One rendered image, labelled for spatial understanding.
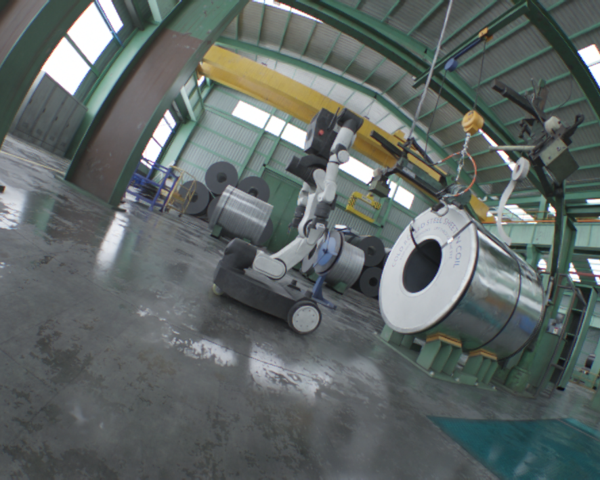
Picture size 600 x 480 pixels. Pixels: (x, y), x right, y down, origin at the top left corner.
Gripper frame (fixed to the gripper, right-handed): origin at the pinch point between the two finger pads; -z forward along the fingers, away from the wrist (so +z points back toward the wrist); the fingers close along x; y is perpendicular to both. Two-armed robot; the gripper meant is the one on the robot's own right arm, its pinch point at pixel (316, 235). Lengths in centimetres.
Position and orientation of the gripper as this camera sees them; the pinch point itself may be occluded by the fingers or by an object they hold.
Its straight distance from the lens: 166.2
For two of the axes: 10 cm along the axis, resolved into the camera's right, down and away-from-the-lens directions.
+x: 9.3, 2.3, 2.9
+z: 2.4, -9.7, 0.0
